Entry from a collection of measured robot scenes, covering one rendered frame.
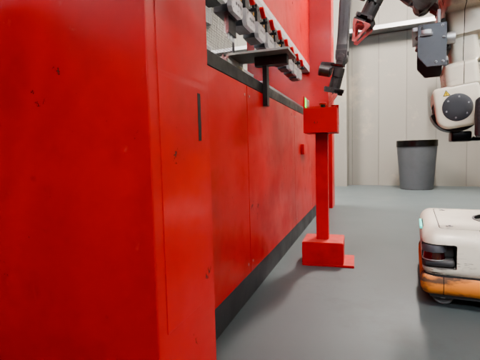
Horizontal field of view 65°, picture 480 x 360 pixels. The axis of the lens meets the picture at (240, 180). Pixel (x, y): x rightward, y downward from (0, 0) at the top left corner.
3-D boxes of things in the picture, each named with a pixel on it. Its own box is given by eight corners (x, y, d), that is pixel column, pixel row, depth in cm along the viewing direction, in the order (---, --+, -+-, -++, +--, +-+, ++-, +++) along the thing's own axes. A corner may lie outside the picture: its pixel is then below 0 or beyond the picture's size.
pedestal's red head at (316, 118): (337, 131, 180) (336, 93, 179) (303, 133, 185) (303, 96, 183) (338, 133, 199) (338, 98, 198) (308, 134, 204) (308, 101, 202)
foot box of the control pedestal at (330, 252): (353, 268, 183) (353, 243, 182) (302, 265, 190) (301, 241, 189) (354, 257, 202) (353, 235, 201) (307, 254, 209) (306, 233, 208)
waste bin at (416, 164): (435, 186, 549) (435, 140, 544) (440, 191, 499) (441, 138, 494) (395, 186, 568) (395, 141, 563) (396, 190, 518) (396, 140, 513)
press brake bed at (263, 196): (181, 386, 93) (168, 43, 87) (109, 372, 100) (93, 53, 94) (322, 208, 376) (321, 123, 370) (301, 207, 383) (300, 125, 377)
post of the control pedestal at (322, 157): (328, 239, 192) (327, 133, 188) (316, 238, 194) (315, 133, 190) (328, 236, 198) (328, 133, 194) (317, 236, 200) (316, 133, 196)
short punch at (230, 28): (228, 36, 166) (228, 14, 165) (224, 37, 166) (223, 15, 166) (236, 43, 175) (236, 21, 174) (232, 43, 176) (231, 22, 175)
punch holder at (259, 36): (258, 36, 197) (257, 3, 196) (242, 38, 200) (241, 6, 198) (265, 43, 211) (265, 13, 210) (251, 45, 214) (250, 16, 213)
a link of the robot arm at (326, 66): (344, 53, 186) (347, 56, 194) (322, 49, 191) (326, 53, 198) (338, 77, 188) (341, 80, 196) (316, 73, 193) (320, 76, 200)
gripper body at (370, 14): (354, 16, 142) (363, -4, 140) (358, 23, 152) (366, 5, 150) (371, 21, 140) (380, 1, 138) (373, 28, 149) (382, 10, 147)
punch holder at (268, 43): (268, 46, 216) (267, 16, 214) (253, 48, 218) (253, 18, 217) (273, 52, 230) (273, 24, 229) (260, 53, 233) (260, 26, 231)
